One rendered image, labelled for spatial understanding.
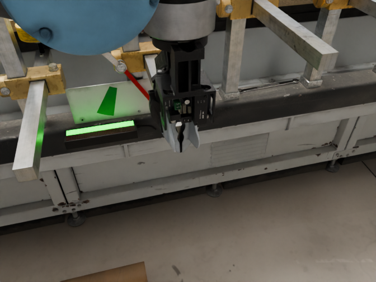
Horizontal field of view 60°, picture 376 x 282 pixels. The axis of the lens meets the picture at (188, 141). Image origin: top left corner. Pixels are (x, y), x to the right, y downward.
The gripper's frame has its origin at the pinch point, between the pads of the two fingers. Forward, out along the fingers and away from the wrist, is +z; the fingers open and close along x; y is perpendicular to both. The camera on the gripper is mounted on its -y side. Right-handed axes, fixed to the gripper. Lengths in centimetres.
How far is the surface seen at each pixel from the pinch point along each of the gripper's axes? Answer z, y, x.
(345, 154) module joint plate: 68, -52, 92
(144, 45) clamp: -5.2, -30.1, -1.3
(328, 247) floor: 82, -17, 65
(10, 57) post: -6.6, -27.6, -29.0
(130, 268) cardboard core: 74, -23, -15
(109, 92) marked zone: 4.2, -27.3, -10.6
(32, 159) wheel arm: -0.3, -1.5, -23.8
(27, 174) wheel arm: 1.3, 0.1, -24.8
